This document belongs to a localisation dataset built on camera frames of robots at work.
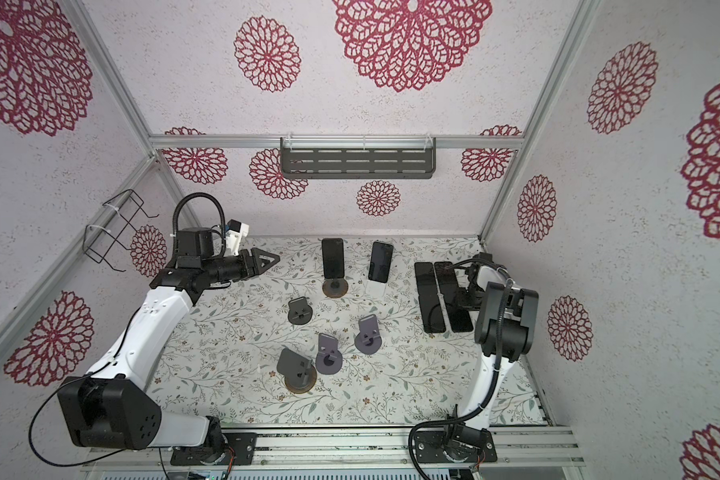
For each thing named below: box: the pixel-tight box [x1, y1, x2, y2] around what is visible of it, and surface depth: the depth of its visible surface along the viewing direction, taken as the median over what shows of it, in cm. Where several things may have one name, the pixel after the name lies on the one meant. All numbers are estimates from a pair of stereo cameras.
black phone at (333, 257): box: [322, 238, 344, 279], surface depth 97 cm
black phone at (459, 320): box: [447, 306, 474, 333], surface depth 98 cm
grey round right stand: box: [354, 314, 382, 355], surface depth 90 cm
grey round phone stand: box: [315, 333, 343, 375], surface depth 88 cm
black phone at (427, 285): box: [414, 262, 441, 307], surface depth 108 cm
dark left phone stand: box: [288, 296, 313, 325], surface depth 97 cm
